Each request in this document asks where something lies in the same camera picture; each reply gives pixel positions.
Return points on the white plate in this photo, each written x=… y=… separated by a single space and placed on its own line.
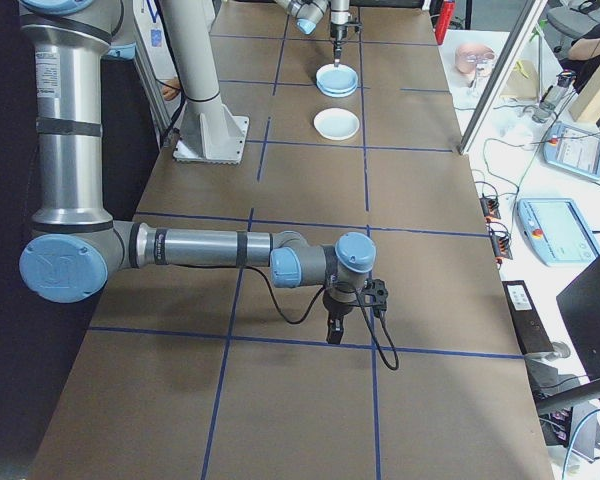
x=336 y=122

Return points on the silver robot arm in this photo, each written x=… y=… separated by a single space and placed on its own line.
x=70 y=125
x=305 y=7

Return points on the red cylinder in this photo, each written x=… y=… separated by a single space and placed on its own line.
x=448 y=15

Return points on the white desk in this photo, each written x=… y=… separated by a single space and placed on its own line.
x=480 y=125

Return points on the person in white coat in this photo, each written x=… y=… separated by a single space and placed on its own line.
x=170 y=91

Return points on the black power strip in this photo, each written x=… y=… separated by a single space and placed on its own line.
x=501 y=246
x=491 y=207

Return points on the black box with label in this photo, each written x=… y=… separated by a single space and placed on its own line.
x=530 y=325

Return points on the white crumpled tissue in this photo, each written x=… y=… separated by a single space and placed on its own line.
x=519 y=134

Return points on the clear drinking glass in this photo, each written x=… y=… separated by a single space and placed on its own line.
x=541 y=114

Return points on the clear shaker bottle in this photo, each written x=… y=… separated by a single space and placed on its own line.
x=560 y=92

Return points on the grey office chair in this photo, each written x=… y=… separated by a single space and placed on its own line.
x=562 y=17

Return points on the light blue teach pendant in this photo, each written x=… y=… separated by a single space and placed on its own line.
x=555 y=230
x=577 y=150

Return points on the wooden board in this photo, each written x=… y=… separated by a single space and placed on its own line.
x=597 y=85

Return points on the white pedestal column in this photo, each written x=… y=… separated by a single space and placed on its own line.
x=195 y=60

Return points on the aluminium frame post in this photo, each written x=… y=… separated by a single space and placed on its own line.
x=497 y=80

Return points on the metal frame bar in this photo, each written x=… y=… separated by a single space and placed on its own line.
x=152 y=95

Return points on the black frame cover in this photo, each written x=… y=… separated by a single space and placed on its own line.
x=130 y=125

